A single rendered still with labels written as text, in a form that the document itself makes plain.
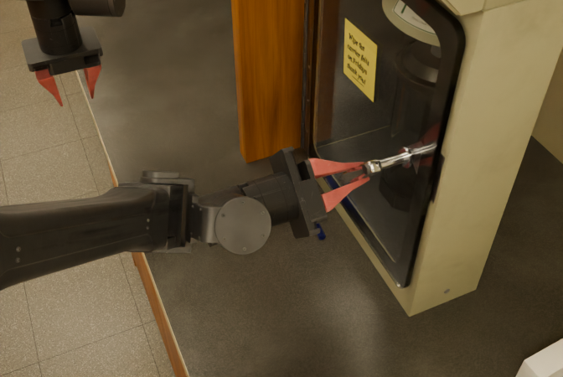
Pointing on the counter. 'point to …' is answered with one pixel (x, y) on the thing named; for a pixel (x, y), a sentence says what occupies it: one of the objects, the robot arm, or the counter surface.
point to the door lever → (378, 166)
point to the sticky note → (359, 59)
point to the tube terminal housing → (484, 126)
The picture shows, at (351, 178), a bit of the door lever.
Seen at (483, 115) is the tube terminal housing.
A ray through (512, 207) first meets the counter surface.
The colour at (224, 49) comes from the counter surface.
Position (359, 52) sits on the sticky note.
